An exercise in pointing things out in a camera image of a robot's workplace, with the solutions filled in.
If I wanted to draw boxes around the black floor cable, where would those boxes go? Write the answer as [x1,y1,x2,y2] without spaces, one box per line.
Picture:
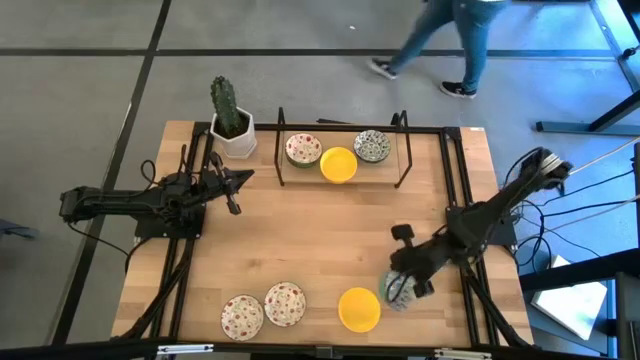
[569,169,636,197]

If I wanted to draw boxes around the teal bowl dark floral inside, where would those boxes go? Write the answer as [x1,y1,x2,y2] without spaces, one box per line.
[378,268,422,313]
[353,129,392,164]

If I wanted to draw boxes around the white floor cable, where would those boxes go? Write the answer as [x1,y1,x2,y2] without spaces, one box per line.
[569,135,640,174]

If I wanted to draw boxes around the green cactus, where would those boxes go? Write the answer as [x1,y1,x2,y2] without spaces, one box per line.
[209,75,242,136]

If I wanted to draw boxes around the black aluminium table frame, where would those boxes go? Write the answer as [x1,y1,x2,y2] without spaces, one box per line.
[112,121,535,350]

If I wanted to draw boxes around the white flat box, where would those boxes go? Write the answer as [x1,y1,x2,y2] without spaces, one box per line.
[529,253,610,342]

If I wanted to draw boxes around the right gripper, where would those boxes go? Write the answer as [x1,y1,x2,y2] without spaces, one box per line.
[385,224,449,302]

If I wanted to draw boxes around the black rig post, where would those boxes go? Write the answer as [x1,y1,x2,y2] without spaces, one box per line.
[518,248,640,360]

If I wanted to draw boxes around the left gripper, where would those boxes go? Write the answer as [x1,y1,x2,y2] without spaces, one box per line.
[197,150,255,216]

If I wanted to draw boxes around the black rig crossbeam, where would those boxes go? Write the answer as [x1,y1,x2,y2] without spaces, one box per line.
[0,337,640,360]

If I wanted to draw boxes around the yellow plastic mini bowl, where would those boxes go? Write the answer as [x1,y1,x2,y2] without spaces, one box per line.
[337,286,382,334]
[319,146,359,185]

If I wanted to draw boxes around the green bowl red floral inside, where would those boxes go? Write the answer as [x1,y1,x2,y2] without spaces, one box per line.
[220,294,265,342]
[284,132,324,169]
[263,281,307,328]

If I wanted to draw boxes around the grey chair leg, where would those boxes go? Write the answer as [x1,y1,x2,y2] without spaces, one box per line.
[0,218,39,240]

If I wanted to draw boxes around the person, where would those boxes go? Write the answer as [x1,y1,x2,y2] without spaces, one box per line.
[366,0,507,100]

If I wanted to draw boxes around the white plant pot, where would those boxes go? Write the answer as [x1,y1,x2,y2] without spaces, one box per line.
[209,106,259,161]

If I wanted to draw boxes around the dark desk foot bar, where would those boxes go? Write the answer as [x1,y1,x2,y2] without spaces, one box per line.
[535,89,640,137]

